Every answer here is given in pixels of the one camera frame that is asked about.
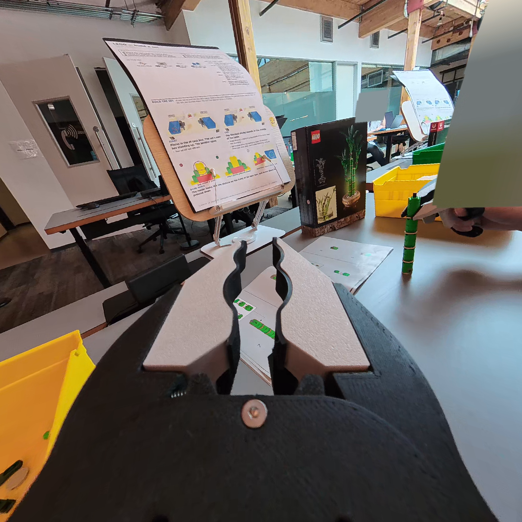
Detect phone symbol door window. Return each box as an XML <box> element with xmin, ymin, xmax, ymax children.
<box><xmin>34</xmin><ymin>97</ymin><xmax>100</xmax><ymax>168</ymax></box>

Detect wooden edged office desk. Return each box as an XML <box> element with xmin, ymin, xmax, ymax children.
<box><xmin>44</xmin><ymin>194</ymin><xmax>172</xmax><ymax>288</ymax></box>

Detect person's right hand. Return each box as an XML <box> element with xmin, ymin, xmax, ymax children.
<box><xmin>440</xmin><ymin>207</ymin><xmax>487</xmax><ymax>232</ymax></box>

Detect grey desk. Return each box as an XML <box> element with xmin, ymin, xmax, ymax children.
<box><xmin>0</xmin><ymin>192</ymin><xmax>522</xmax><ymax>522</ymax></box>

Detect green plastic bin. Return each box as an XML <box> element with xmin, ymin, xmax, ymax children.
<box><xmin>412</xmin><ymin>143</ymin><xmax>447</xmax><ymax>166</ymax></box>

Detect person's right forearm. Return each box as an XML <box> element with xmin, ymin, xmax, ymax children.
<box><xmin>480</xmin><ymin>206</ymin><xmax>522</xmax><ymax>232</ymax></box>

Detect black bamboo toy set box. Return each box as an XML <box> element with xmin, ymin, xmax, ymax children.
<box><xmin>290</xmin><ymin>117</ymin><xmax>368</xmax><ymax>238</ymax></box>

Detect green toy bamboo stalk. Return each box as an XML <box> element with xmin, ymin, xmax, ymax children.
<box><xmin>401</xmin><ymin>195</ymin><xmax>421</xmax><ymax>276</ymax></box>

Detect black keyboard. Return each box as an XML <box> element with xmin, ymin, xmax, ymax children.
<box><xmin>75</xmin><ymin>192</ymin><xmax>139</xmax><ymax>209</ymax></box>

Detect loose toy instruction pages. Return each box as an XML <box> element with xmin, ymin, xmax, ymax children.
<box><xmin>300</xmin><ymin>237</ymin><xmax>394</xmax><ymax>295</ymax></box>

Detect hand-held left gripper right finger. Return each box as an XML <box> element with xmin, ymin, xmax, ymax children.
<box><xmin>267</xmin><ymin>237</ymin><xmax>372</xmax><ymax>395</ymax></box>

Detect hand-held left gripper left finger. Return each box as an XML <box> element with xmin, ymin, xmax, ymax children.
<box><xmin>143</xmin><ymin>240</ymin><xmax>248</xmax><ymax>395</ymax></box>

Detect yellow plastic bin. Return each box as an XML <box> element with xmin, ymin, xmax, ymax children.
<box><xmin>0</xmin><ymin>330</ymin><xmax>96</xmax><ymax>522</ymax></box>
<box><xmin>373</xmin><ymin>163</ymin><xmax>443</xmax><ymax>219</ymax></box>

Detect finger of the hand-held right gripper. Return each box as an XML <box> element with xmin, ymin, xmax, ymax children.
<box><xmin>412</xmin><ymin>179</ymin><xmax>439</xmax><ymax>207</ymax></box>
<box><xmin>401</xmin><ymin>204</ymin><xmax>443</xmax><ymax>224</ymax></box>

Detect black office chair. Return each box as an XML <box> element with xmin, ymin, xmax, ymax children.
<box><xmin>136</xmin><ymin>204</ymin><xmax>192</xmax><ymax>254</ymax></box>

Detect wooden pillar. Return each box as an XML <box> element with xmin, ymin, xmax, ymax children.
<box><xmin>228</xmin><ymin>0</ymin><xmax>263</xmax><ymax>96</ymax></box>
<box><xmin>402</xmin><ymin>8</ymin><xmax>423</xmax><ymax>102</ymax></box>

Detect printed guide sheet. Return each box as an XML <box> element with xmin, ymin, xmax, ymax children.
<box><xmin>104</xmin><ymin>39</ymin><xmax>291</xmax><ymax>213</ymax></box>
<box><xmin>392</xmin><ymin>69</ymin><xmax>454</xmax><ymax>123</ymax></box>

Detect tan round toy piece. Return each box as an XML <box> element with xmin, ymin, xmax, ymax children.
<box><xmin>5</xmin><ymin>467</ymin><xmax>30</xmax><ymax>490</ymax></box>

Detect black toy bar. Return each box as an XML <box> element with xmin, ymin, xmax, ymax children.
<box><xmin>0</xmin><ymin>460</ymin><xmax>24</xmax><ymax>486</ymax></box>

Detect white paper notice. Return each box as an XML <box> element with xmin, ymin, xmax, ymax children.
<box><xmin>9</xmin><ymin>139</ymin><xmax>40</xmax><ymax>160</ymax></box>

